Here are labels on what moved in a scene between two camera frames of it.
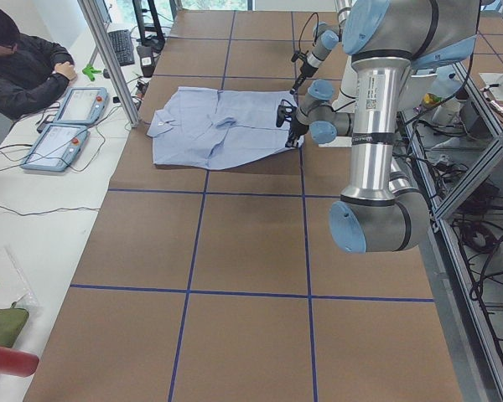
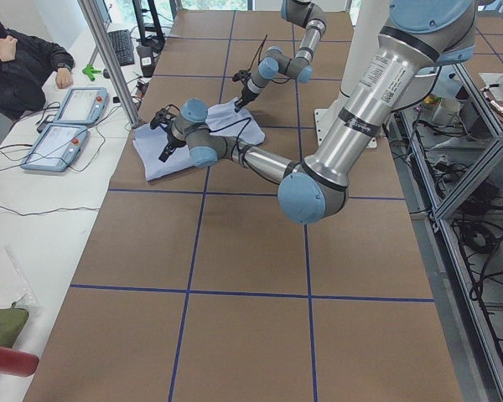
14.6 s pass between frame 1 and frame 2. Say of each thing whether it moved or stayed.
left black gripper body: moved
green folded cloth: stayed
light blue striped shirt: moved
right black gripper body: moved
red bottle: stayed
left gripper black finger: moved
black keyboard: stayed
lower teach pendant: stayed
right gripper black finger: moved
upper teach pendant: stayed
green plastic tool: stayed
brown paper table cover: stayed
